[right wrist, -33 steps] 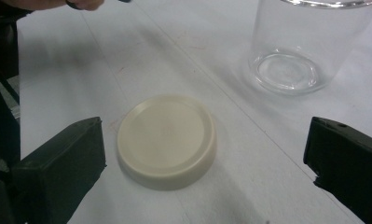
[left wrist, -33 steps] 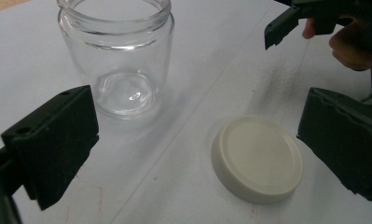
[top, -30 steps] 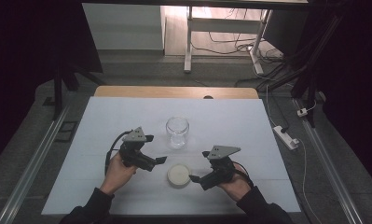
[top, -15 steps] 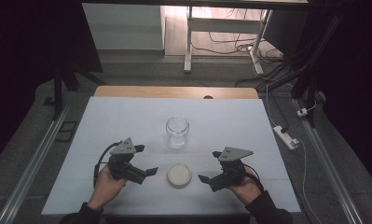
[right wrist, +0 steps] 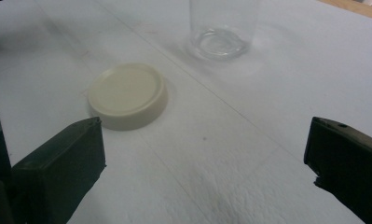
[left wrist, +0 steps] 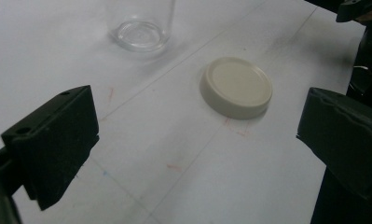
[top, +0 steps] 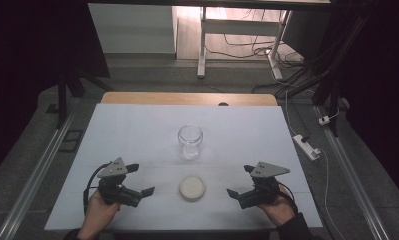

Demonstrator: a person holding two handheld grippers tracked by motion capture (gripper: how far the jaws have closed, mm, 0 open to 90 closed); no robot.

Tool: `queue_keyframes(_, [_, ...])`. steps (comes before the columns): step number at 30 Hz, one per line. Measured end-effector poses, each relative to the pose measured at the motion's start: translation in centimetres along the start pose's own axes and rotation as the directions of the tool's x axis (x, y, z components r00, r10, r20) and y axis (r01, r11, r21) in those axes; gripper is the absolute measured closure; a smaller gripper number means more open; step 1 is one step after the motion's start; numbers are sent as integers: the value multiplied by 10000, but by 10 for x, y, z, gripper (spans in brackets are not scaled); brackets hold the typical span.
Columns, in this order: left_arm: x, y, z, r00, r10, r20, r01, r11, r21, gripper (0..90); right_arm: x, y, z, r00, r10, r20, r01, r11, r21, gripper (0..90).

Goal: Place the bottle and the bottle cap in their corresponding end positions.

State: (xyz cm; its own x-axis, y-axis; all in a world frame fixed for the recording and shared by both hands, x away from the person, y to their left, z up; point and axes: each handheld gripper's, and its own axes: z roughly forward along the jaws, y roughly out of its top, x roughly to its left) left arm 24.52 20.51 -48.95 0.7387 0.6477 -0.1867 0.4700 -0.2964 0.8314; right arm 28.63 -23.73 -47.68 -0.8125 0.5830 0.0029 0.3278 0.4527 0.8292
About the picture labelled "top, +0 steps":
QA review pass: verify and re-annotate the clear glass jar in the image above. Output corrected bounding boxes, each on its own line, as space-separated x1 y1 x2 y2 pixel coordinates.
177 124 204 161

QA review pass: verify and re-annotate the white power strip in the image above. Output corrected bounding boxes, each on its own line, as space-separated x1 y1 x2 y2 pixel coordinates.
292 134 322 162

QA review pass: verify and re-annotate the white metal desk frame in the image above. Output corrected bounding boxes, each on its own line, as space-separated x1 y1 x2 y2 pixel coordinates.
196 6 293 81

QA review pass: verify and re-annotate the person's left hand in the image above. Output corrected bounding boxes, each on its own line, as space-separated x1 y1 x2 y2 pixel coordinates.
82 191 122 235

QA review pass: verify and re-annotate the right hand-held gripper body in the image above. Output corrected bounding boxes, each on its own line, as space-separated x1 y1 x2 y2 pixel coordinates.
236 161 291 210

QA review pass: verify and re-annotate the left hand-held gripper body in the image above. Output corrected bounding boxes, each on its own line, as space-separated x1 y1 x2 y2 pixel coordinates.
96 157 144 208

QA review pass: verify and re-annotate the black curtain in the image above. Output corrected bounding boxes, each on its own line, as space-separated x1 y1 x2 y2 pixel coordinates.
330 0 399 201
0 0 111 181

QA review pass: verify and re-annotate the aluminium rail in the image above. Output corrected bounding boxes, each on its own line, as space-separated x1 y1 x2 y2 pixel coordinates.
0 111 76 240
313 105 390 240

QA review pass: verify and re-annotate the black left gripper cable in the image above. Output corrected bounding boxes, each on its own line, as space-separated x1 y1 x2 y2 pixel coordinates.
82 162 112 214

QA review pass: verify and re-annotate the person's right hand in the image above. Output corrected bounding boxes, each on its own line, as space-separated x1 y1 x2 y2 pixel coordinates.
258 184 297 228

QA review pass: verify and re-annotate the black plug with cable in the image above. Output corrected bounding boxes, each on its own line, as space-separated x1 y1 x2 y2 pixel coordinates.
288 99 311 144

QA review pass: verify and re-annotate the thin white cable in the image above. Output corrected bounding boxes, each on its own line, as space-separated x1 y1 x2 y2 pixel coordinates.
318 148 346 240

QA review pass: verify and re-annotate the black metal stand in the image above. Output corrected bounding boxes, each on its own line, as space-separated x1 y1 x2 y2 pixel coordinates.
276 16 368 138
46 66 115 129

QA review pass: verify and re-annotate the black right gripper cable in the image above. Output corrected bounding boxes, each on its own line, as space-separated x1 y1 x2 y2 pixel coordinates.
276 181 300 214

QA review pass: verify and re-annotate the white table cover sheet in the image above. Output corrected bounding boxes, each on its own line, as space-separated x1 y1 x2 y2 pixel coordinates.
44 102 323 232

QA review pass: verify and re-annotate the cream round jar lid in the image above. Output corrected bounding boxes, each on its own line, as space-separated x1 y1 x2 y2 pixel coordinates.
178 175 207 202

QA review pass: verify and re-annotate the tangle of black floor cables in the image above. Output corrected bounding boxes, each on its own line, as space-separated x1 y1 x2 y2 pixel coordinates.
205 9 308 98

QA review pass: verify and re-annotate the white cabinet panel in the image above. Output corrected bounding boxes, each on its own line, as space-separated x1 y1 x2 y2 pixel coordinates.
87 3 179 54

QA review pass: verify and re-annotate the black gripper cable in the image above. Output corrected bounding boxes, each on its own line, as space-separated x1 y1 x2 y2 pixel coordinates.
276 181 300 214
82 162 112 214

